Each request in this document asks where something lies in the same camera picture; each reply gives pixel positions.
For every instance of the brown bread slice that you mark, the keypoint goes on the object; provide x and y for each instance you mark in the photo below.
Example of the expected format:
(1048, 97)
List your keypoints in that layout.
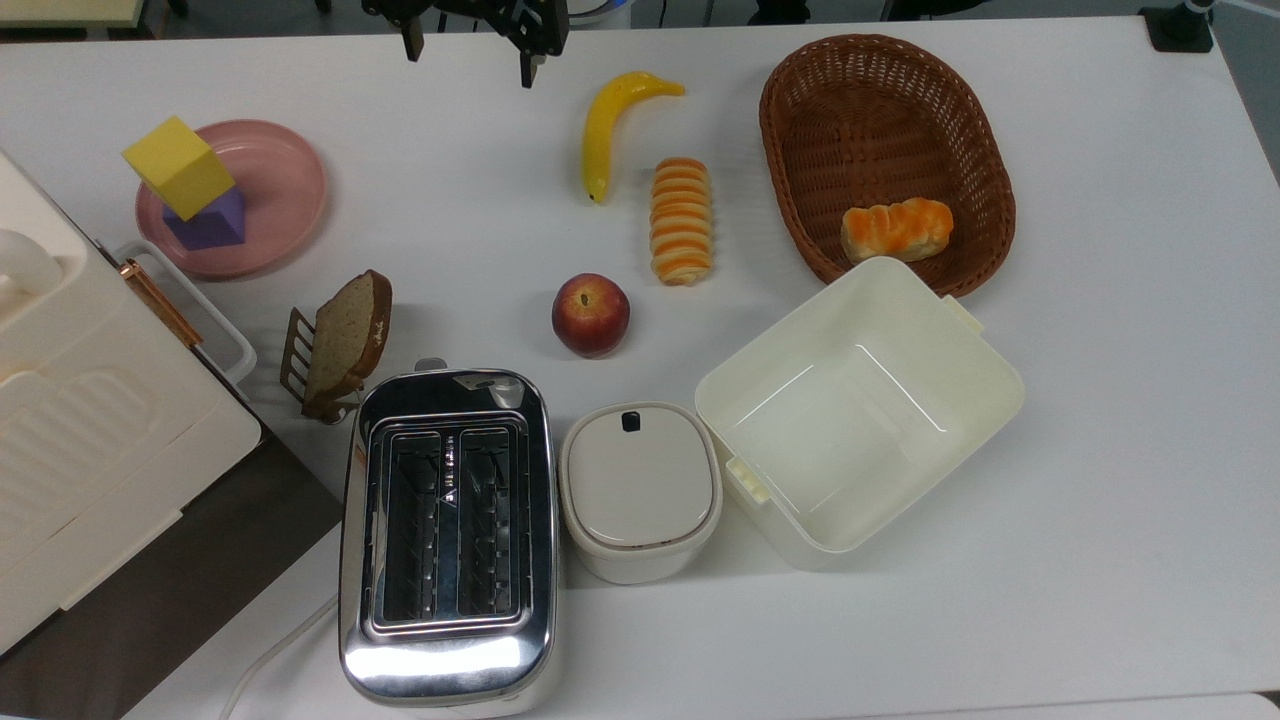
(345, 335)

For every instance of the red apple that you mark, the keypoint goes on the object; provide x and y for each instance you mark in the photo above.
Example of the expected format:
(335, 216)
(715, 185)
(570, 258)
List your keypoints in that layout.
(590, 315)

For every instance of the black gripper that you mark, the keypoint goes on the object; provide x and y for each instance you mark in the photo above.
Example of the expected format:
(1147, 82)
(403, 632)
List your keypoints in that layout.
(500, 15)

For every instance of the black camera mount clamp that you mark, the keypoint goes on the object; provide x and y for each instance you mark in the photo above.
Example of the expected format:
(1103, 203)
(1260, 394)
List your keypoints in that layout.
(1180, 30)

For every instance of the orange striped bread roll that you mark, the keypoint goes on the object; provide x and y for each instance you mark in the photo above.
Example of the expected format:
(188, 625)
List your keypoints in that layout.
(681, 220)

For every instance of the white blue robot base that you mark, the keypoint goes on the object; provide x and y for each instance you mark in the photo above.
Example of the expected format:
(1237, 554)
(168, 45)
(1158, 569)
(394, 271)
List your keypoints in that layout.
(600, 10)

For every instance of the brown toast rack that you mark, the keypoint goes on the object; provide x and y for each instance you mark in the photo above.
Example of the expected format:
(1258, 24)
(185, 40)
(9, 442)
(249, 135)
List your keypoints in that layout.
(295, 350)

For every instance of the brown wicker basket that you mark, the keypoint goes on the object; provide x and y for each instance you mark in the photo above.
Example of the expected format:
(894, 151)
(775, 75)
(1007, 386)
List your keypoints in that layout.
(880, 120)

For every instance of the cream open plastic box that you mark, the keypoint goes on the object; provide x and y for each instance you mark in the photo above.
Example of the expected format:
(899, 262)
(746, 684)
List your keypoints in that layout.
(860, 420)

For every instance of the yellow banana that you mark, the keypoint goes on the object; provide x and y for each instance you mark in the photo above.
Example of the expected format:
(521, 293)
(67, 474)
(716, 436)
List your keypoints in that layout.
(605, 125)

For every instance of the yellow cube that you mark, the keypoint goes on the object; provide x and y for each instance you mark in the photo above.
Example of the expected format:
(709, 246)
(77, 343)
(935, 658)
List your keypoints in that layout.
(178, 165)

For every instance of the orange glazed bread bun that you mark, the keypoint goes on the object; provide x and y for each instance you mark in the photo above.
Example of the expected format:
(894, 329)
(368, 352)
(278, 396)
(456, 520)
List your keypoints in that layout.
(895, 230)

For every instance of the chrome two-slot toaster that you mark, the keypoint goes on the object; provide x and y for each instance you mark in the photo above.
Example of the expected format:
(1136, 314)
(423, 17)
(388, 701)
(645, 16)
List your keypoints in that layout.
(450, 660)

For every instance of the purple cube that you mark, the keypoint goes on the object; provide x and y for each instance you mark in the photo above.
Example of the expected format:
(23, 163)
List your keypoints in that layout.
(215, 228)

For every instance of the pink plate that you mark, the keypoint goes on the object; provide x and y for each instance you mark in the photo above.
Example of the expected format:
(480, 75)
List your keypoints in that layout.
(280, 190)

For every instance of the small white lidded container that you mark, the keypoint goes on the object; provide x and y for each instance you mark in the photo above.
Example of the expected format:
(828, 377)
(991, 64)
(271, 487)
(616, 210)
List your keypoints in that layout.
(640, 480)

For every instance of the white tray frame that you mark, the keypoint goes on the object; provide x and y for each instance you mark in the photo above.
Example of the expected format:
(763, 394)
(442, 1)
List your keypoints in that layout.
(225, 335)

